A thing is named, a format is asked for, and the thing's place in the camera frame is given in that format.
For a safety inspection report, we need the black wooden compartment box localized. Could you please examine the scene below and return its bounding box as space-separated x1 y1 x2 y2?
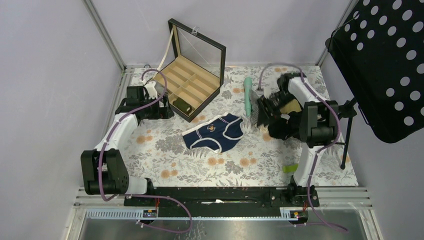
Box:
152 18 227 122

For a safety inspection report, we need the grey striped cloth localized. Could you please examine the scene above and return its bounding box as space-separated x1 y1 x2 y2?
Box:
249 89 260 126

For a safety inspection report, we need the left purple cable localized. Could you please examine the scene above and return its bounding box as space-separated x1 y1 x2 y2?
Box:
97 68 194 235

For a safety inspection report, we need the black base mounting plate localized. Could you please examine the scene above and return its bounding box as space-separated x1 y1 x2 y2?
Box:
124 186 320 218

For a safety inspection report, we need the black tripod stand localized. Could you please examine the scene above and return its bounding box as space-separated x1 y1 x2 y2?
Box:
338 97 357 170

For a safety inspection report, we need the dark rolled item in box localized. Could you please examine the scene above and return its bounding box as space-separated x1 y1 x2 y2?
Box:
172 97 193 116

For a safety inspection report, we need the tan beige cloth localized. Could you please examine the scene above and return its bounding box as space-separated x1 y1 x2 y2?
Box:
280 99 302 115

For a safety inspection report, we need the floral patterned table mat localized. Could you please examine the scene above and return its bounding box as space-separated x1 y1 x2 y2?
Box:
105 65 360 188

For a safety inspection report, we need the black perforated panel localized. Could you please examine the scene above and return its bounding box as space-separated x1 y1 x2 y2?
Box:
325 0 424 144

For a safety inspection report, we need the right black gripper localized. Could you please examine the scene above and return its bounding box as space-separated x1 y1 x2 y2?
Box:
255 91 295 128

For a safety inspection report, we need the mint green rolled cloth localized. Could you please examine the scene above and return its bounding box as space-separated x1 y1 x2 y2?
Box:
243 77 253 117

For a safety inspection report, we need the green small block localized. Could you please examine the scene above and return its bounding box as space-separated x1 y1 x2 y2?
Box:
282 163 299 173

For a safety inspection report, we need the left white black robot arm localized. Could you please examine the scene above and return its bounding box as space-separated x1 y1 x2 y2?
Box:
80 86 174 206

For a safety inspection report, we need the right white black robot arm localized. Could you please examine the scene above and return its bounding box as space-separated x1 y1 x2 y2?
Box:
256 72 340 206

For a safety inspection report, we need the navy blue white-trimmed underwear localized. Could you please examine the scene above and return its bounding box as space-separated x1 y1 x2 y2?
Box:
181 113 244 153

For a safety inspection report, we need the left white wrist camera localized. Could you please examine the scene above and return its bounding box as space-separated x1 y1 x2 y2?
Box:
143 81 167 100

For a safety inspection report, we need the black cloth pile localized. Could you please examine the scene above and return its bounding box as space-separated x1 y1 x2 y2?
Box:
267 111 302 141

